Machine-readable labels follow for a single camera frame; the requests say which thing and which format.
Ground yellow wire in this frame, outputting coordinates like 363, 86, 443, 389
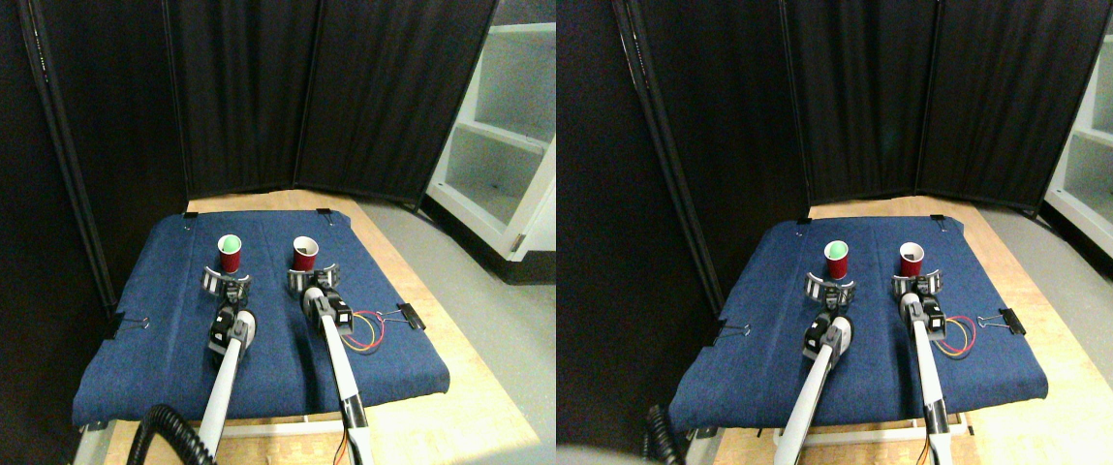
939, 321, 971, 354
342, 315, 381, 349

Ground black curtain stand pole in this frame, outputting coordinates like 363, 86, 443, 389
21, 0, 121, 311
617, 0, 724, 317

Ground black ribbed hose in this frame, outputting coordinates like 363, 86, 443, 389
127, 403, 214, 465
643, 404, 689, 465

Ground white table frame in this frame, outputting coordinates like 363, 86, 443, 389
685, 417, 974, 465
75, 413, 356, 465

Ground red cup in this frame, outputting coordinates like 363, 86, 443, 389
292, 236, 321, 274
824, 240, 851, 282
898, 242, 927, 279
217, 234, 244, 275

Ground red wire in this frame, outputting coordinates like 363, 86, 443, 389
940, 315, 977, 360
343, 309, 388, 356

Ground dark blue cloth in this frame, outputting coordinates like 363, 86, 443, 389
73, 208, 449, 428
668, 216, 1049, 434

